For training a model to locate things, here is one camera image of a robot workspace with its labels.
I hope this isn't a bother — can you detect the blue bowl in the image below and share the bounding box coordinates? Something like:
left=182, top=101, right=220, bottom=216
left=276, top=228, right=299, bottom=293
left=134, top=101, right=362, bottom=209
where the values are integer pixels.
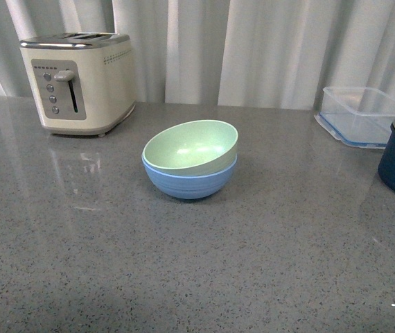
left=142, top=155, right=238, bottom=200

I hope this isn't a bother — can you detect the clear plastic food container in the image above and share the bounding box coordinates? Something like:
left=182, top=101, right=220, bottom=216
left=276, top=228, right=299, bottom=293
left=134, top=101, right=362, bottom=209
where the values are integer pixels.
left=315, top=87, right=395, bottom=149

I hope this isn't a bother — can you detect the green bowl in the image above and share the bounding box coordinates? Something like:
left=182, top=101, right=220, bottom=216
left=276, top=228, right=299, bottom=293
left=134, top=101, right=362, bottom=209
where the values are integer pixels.
left=142, top=119, right=238, bottom=176

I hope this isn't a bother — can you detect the cream two-slot toaster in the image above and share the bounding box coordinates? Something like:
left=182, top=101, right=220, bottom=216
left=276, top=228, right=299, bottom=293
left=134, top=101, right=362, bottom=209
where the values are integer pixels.
left=20, top=32, right=137, bottom=136

